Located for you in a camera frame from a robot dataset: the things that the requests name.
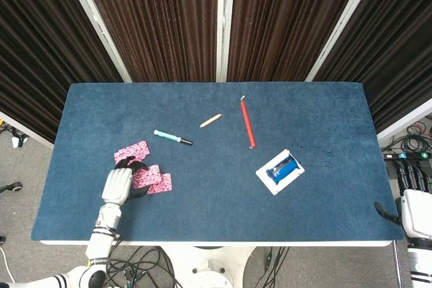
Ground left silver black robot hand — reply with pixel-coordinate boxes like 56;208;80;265
101;156;151;205

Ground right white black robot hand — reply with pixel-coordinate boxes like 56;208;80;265
373;158;432;239

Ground black power strip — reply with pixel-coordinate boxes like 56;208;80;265
383;152;432;161

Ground green white marker black cap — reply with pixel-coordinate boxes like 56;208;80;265
153;129;194;146

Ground blue fabric table mat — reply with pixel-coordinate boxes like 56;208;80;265
30;81;405;242

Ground black chair caster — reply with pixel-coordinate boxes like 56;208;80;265
0;181;24;195

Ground blue foil snack packet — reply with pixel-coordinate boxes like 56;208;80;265
266;157;301;186

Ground red candle stick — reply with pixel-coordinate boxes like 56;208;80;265
240;95;257;150

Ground white plastic tray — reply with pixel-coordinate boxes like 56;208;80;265
255;148;306;196

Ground brown curtain screen panel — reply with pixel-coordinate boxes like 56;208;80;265
221;0;384;83
59;0;226;83
0;0;132;149
305;0;432;142

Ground coiled black floor cables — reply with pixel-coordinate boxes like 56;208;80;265
381;117;432;154

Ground black cable bundle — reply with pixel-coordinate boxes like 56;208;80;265
106;239;185;288

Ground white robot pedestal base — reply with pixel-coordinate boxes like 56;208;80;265
161;246;258;288

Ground black cable with inline switch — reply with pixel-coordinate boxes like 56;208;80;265
259;246;291;288

